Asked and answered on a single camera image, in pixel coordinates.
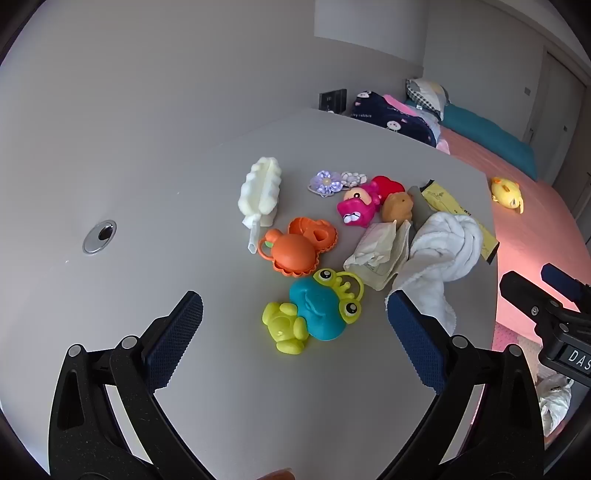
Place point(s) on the yellow duck toy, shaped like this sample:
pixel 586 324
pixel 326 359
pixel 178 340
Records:
pixel 507 193

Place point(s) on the orange plastic toy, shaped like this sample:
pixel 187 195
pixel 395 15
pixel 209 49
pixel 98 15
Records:
pixel 295 251

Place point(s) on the teal blanket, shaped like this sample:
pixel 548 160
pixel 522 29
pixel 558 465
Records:
pixel 491 134

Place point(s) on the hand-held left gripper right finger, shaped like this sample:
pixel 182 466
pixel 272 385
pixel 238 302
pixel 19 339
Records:
pixel 418 341

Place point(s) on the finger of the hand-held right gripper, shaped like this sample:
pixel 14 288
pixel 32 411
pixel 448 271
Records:
pixel 563 279
pixel 526 293

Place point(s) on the white sponge brush head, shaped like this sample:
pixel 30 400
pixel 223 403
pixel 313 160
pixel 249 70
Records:
pixel 261 191

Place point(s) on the white plastic bag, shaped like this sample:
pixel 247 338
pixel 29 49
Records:
pixel 554 401

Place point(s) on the blue and green frog toy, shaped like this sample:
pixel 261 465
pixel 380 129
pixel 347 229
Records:
pixel 316 309

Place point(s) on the white towel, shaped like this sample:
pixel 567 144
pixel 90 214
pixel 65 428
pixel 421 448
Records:
pixel 443 251

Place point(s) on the checked pillow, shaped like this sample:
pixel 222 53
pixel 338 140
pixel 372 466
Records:
pixel 427 94

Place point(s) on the pink cloth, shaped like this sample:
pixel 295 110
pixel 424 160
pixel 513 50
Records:
pixel 399 106

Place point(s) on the person's left hand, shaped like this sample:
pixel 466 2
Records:
pixel 277 475

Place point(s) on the crumpled beige plastic wrapper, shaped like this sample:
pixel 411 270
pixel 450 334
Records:
pixel 376 251

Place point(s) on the red heart toy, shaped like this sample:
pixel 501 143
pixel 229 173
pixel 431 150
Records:
pixel 387 185

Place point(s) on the pink doll toy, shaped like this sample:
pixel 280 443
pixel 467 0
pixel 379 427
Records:
pixel 358 207

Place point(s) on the pink bed sheet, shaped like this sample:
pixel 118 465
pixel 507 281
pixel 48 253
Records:
pixel 540 230

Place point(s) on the navy printed blanket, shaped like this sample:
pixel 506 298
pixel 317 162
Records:
pixel 392 115

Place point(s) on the brown bear toy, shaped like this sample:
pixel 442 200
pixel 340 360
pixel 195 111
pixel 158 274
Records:
pixel 398 207

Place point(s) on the small checked flower hair clip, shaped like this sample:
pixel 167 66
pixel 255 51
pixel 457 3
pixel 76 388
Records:
pixel 353 177

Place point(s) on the black wall socket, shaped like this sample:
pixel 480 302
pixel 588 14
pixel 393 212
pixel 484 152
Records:
pixel 332 100

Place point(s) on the yellow and black packet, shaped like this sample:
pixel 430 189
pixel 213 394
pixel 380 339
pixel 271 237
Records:
pixel 445 201

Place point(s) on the grey door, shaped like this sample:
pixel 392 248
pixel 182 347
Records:
pixel 556 97

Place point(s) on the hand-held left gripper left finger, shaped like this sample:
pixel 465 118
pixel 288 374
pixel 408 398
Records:
pixel 173 339

